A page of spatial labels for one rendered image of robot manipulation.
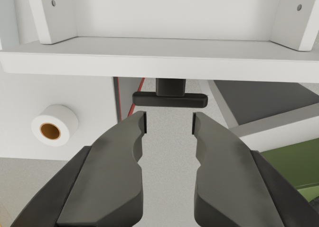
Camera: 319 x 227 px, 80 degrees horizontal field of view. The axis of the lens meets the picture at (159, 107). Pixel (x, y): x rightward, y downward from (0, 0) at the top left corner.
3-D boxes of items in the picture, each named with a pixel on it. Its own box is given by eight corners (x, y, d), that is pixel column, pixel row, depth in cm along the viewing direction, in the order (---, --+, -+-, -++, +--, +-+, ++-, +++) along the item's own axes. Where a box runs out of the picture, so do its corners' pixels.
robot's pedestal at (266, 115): (255, 83, 112) (382, 201, 44) (204, 99, 118) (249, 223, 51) (245, 32, 99) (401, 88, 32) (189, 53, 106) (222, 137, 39)
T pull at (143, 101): (205, 103, 20) (208, 109, 19) (134, 100, 20) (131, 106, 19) (210, 69, 18) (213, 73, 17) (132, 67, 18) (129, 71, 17)
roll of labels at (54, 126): (37, 107, 37) (23, 117, 34) (70, 102, 36) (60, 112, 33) (52, 136, 40) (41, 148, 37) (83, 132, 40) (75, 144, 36)
